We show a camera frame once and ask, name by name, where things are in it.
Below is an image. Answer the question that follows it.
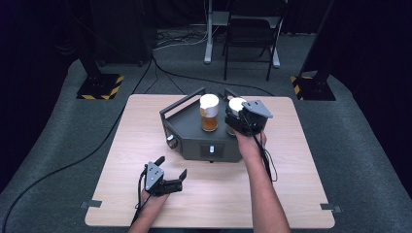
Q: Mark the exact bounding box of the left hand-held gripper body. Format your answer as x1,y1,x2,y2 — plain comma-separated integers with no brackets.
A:
143,161,185,198

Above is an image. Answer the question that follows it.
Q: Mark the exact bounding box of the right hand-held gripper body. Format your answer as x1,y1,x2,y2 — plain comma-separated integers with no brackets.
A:
224,99,274,137

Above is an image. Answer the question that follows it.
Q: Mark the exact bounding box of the amber-filled jar with white lid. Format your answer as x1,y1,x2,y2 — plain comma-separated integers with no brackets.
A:
198,93,221,133

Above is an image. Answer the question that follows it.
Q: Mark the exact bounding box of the dark grey corner shelf rack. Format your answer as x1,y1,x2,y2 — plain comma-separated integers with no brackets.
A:
158,86,264,164

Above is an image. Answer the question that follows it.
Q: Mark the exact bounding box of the person's left hand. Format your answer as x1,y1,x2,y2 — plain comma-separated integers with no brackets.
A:
140,188,170,212

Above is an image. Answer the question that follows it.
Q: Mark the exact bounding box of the person's right hand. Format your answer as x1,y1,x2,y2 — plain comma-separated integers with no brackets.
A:
234,128,268,163

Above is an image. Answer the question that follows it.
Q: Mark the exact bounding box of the grey tape piece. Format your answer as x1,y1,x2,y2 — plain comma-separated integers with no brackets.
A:
80,199,103,210
320,202,343,215

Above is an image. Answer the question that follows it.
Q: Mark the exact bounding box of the black stand with striped base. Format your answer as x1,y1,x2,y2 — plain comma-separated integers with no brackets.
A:
75,0,125,101
290,0,338,102

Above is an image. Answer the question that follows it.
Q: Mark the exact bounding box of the white desk leg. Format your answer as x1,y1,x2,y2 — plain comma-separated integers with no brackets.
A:
203,0,215,65
271,16,282,69

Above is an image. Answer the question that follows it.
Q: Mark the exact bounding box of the black folding chair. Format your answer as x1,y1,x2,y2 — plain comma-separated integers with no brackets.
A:
222,17,284,83

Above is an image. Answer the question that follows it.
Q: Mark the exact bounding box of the black cabinet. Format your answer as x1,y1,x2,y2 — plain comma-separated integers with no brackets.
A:
87,0,158,67

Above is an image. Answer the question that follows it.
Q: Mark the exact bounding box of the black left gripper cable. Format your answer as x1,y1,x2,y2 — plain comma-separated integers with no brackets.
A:
130,168,154,228

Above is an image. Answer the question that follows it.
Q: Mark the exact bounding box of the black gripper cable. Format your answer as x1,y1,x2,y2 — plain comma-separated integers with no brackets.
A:
130,168,154,228
241,111,279,183

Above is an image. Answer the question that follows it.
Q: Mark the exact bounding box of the thin black floor cable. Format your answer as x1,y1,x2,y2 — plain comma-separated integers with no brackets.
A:
151,54,275,97

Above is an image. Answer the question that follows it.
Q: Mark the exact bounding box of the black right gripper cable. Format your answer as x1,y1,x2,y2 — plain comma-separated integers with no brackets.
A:
241,111,279,183

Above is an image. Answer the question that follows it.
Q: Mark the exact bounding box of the long black floor cable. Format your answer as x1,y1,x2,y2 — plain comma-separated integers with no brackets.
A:
0,54,154,233

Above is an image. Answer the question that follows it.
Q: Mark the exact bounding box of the bundle of floor cables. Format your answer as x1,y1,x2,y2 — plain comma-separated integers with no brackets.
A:
153,28,209,52

